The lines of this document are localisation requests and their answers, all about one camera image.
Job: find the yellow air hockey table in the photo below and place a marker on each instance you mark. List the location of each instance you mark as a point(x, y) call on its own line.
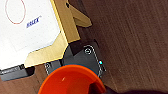
point(33, 33)

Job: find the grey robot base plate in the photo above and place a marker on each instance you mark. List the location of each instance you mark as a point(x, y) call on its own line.
point(86, 56)

